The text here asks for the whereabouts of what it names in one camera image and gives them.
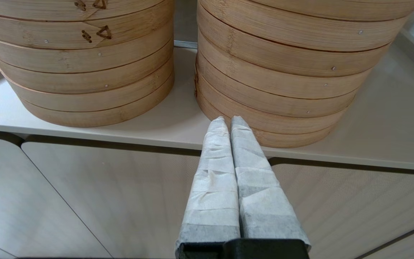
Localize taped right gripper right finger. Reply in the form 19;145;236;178
230;115;312;249

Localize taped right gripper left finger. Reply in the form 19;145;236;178
175;116;242;249

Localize beige cabinet door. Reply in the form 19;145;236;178
22;140;269;259
268;164;414;259
0;135;110;259

